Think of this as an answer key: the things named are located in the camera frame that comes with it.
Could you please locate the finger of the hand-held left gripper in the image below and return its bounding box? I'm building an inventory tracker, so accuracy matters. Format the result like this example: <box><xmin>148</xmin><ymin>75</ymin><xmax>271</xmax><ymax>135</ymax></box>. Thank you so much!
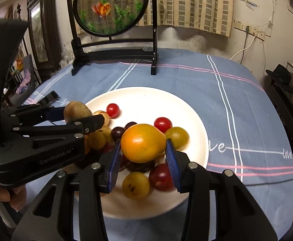
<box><xmin>18</xmin><ymin>114</ymin><xmax>106</xmax><ymax>144</ymax></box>
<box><xmin>1</xmin><ymin>104</ymin><xmax>67</xmax><ymax>126</ymax></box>

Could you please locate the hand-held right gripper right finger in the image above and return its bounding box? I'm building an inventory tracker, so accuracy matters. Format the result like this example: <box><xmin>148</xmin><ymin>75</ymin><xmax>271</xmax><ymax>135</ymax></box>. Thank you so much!
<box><xmin>165</xmin><ymin>138</ymin><xmax>279</xmax><ymax>241</ymax></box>

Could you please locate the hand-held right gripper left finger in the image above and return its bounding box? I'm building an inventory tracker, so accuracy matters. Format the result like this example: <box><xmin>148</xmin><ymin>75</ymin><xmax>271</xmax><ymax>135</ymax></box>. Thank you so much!
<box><xmin>11</xmin><ymin>138</ymin><xmax>123</xmax><ymax>241</ymax></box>

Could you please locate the brown kiwi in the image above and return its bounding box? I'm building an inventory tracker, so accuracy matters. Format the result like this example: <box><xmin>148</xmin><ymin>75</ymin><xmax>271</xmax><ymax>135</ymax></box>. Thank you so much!
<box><xmin>64</xmin><ymin>101</ymin><xmax>93</xmax><ymax>126</ymax></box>

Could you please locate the yellow spotted loquat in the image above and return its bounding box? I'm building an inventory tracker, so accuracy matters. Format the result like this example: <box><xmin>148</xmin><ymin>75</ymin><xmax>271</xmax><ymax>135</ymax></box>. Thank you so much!
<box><xmin>122</xmin><ymin>172</ymin><xmax>151</xmax><ymax>198</ymax></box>

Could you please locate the yellow-green tomato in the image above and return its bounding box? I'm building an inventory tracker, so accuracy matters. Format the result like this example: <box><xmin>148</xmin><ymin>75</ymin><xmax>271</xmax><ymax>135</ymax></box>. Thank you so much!
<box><xmin>165</xmin><ymin>127</ymin><xmax>190</xmax><ymax>151</ymax></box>

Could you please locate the large yellow-orange tomato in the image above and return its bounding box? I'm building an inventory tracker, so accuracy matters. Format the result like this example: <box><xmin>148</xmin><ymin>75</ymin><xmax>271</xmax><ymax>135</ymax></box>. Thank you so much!
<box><xmin>121</xmin><ymin>124</ymin><xmax>167</xmax><ymax>163</ymax></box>

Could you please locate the white oval plate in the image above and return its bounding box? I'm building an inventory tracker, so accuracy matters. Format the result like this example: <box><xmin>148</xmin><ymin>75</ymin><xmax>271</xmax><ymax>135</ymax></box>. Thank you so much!
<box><xmin>76</xmin><ymin>87</ymin><xmax>210</xmax><ymax>220</ymax></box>

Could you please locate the person's left hand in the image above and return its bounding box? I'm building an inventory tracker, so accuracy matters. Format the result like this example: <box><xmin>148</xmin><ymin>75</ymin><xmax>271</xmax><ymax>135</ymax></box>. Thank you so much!
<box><xmin>0</xmin><ymin>178</ymin><xmax>28</xmax><ymax>212</ymax></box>

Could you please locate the black remote control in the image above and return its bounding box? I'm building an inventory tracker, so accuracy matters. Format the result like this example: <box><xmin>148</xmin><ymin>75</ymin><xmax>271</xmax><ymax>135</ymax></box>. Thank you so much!
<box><xmin>37</xmin><ymin>90</ymin><xmax>61</xmax><ymax>106</ymax></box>

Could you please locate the pink cloth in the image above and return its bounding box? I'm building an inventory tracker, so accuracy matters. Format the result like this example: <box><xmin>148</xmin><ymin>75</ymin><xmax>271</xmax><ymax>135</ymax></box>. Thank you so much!
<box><xmin>16</xmin><ymin>70</ymin><xmax>33</xmax><ymax>94</ymax></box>

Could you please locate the dark framed painting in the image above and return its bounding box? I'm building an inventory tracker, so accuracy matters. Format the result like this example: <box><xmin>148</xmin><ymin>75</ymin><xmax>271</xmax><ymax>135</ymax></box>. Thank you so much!
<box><xmin>27</xmin><ymin>0</ymin><xmax>63</xmax><ymax>69</ymax></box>

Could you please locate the blue striped tablecloth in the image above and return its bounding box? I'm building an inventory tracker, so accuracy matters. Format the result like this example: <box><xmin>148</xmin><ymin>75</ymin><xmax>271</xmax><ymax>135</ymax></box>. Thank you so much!
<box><xmin>23</xmin><ymin>48</ymin><xmax>293</xmax><ymax>241</ymax></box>

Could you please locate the round goldfish table screen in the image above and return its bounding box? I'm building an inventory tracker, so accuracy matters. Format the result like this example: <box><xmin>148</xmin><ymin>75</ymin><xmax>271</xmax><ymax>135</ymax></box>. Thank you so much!
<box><xmin>66</xmin><ymin>0</ymin><xmax>160</xmax><ymax>76</ymax></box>

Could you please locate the black computer desk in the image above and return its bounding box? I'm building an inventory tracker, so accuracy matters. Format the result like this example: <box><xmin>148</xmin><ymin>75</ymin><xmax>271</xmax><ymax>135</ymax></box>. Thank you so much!
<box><xmin>264</xmin><ymin>75</ymin><xmax>293</xmax><ymax>151</ymax></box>

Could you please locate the black hat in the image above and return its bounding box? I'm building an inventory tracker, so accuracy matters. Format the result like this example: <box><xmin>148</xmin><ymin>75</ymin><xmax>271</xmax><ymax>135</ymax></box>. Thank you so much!
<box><xmin>266</xmin><ymin>64</ymin><xmax>293</xmax><ymax>86</ymax></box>

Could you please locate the beige checked curtain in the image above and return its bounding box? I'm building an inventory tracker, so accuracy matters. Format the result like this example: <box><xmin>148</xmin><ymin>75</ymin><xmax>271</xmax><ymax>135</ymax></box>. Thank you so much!
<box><xmin>75</xmin><ymin>0</ymin><xmax>235</xmax><ymax>38</ymax></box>

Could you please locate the white power cable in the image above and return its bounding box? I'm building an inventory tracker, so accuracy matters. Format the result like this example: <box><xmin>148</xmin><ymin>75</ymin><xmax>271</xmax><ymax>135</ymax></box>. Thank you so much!
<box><xmin>228</xmin><ymin>31</ymin><xmax>256</xmax><ymax>61</ymax></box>

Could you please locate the white wall socket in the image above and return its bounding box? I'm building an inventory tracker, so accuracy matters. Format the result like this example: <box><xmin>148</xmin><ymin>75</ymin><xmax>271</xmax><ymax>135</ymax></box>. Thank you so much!
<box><xmin>234</xmin><ymin>18</ymin><xmax>245</xmax><ymax>31</ymax></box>

